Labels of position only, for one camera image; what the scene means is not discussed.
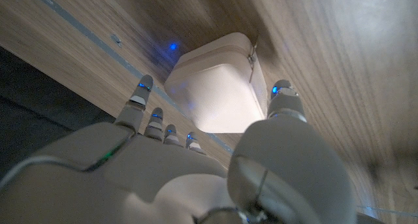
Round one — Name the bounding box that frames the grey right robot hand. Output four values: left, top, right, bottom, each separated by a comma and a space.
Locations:
0, 74, 359, 224

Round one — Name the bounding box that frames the peach square jewelry box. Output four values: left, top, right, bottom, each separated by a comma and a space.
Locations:
163, 31, 269, 135

